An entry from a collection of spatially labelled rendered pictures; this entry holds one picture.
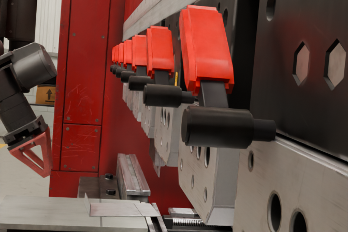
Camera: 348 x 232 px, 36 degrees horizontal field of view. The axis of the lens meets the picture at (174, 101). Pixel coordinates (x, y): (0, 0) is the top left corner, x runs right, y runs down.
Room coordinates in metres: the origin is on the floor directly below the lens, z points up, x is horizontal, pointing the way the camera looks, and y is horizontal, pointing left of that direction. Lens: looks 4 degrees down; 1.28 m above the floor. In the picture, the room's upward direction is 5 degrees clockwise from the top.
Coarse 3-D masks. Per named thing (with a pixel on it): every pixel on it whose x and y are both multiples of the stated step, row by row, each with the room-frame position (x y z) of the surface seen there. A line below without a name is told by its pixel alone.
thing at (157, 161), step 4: (152, 140) 1.00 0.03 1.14; (152, 144) 0.99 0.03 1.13; (152, 148) 0.99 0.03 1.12; (152, 152) 0.98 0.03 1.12; (156, 152) 0.94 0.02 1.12; (152, 156) 0.98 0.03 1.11; (156, 156) 0.94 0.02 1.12; (160, 156) 0.94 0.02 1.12; (152, 160) 0.97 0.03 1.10; (156, 160) 0.94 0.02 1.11; (160, 160) 0.94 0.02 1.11; (156, 164) 0.94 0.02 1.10; (160, 164) 0.94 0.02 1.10; (164, 164) 0.94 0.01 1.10; (156, 168) 0.97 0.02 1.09; (156, 172) 0.97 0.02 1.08
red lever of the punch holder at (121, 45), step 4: (120, 44) 1.09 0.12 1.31; (120, 48) 1.07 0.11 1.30; (120, 52) 1.06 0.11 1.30; (120, 56) 1.05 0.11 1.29; (120, 60) 1.05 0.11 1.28; (120, 64) 1.05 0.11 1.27; (120, 68) 1.03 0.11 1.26; (124, 68) 1.04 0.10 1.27; (116, 72) 1.02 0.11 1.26; (120, 72) 1.02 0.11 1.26; (116, 76) 1.03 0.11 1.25; (120, 76) 1.02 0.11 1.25
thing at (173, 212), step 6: (168, 210) 1.02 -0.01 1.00; (174, 210) 1.01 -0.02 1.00; (180, 210) 1.01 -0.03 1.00; (186, 210) 1.01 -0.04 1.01; (192, 210) 1.02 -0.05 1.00; (174, 216) 0.99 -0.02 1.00; (180, 216) 0.99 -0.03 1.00; (186, 216) 0.99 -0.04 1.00; (192, 216) 1.00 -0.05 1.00; (198, 216) 1.00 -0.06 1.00
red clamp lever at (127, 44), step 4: (128, 40) 0.89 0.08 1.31; (124, 44) 0.88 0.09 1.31; (128, 44) 0.88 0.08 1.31; (124, 48) 0.88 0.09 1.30; (128, 48) 0.87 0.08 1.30; (124, 52) 0.87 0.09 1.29; (128, 52) 0.86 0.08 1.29; (124, 56) 0.86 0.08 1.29; (128, 56) 0.86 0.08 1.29; (124, 60) 0.85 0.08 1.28; (128, 60) 0.85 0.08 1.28; (124, 64) 0.85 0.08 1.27; (128, 64) 0.85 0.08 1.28; (128, 68) 0.84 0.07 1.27; (124, 72) 0.83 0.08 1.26; (128, 72) 0.83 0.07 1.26; (132, 72) 0.83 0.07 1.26; (124, 76) 0.82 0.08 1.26; (128, 76) 0.82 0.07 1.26; (124, 80) 0.83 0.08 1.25
